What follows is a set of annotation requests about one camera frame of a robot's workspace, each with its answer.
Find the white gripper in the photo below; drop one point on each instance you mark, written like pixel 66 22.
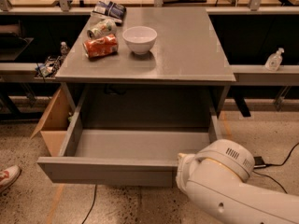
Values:
pixel 184 169

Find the grey top drawer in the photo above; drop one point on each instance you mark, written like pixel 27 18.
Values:
pixel 132 136

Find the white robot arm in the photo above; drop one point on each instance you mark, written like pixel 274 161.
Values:
pixel 215 180

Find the grey drawer cabinet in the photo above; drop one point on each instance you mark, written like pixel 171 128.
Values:
pixel 186 52

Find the black foot pedal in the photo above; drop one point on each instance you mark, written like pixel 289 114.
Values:
pixel 259 162

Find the white ceramic bowl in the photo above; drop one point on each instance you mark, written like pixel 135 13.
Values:
pixel 139 39

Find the clear sanitizer pump bottle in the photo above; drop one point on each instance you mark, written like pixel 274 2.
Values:
pixel 274 60

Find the cardboard box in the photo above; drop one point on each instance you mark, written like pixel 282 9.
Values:
pixel 54 122

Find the orange soda can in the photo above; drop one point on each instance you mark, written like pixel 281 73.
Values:
pixel 101 47

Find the green white soda can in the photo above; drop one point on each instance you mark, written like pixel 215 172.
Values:
pixel 102 28

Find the clear plastic water bottle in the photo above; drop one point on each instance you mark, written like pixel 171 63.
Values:
pixel 64 50

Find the blue chip bag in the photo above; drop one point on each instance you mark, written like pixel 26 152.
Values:
pixel 106 9

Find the red white sneaker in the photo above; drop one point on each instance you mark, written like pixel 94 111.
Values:
pixel 9 176

